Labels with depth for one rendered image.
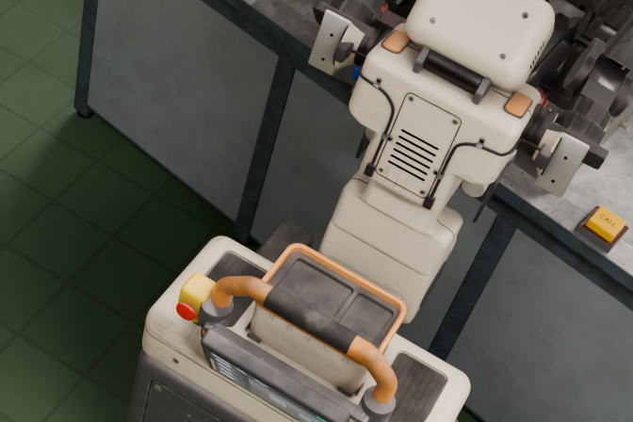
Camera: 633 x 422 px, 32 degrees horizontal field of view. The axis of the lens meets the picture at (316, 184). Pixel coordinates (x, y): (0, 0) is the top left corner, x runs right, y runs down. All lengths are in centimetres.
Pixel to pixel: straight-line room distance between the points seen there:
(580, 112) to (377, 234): 45
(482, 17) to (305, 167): 108
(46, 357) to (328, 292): 111
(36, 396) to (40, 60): 119
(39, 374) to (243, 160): 74
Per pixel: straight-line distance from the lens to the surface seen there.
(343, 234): 211
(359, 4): 192
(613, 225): 232
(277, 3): 259
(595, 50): 192
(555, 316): 254
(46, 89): 345
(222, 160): 297
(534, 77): 251
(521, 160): 238
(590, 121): 187
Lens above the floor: 234
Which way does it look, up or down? 45 degrees down
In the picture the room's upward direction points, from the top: 18 degrees clockwise
